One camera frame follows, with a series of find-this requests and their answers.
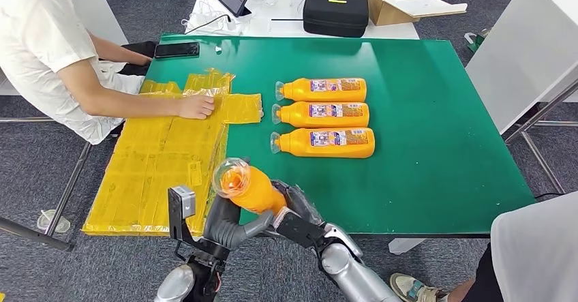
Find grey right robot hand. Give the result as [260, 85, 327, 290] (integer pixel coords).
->
[270, 180, 326, 230]

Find person's right hand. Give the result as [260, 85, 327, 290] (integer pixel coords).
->
[177, 94, 216, 121]

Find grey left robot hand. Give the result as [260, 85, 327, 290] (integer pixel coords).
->
[203, 195, 275, 250]

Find orange bottle clear cap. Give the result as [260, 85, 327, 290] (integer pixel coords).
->
[212, 157, 288, 215]
[270, 127, 376, 159]
[275, 77, 367, 103]
[271, 102, 370, 130]

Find black smartphone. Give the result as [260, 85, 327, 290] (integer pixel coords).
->
[154, 41, 200, 59]

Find yellow taped cardboard mat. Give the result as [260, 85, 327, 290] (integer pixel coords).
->
[81, 68, 264, 237]

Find person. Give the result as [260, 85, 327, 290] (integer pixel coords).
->
[0, 0, 216, 146]
[390, 191, 578, 302]

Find white table leg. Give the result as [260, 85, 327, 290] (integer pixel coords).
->
[388, 238, 427, 256]

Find black zipper case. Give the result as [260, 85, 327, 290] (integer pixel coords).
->
[302, 0, 370, 38]

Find clear plastic cup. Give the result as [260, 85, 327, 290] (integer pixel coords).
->
[37, 209, 72, 234]

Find brown cardboard box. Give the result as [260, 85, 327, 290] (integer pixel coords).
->
[360, 0, 468, 27]

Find white flat board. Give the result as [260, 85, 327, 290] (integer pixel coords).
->
[374, 0, 468, 18]

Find green white floor object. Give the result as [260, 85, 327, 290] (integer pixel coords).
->
[463, 29, 491, 53]

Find white desk metal legs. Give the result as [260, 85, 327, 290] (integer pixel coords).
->
[465, 0, 578, 197]

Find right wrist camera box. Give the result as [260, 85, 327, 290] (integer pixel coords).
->
[272, 206, 327, 250]

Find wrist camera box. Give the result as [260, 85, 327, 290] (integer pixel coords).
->
[272, 206, 327, 250]
[167, 185, 200, 247]

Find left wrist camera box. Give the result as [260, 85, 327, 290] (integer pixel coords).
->
[167, 185, 200, 247]

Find black charging cable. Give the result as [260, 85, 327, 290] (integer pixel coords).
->
[185, 13, 232, 35]

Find metal tube frame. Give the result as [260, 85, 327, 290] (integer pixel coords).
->
[0, 117, 93, 252]

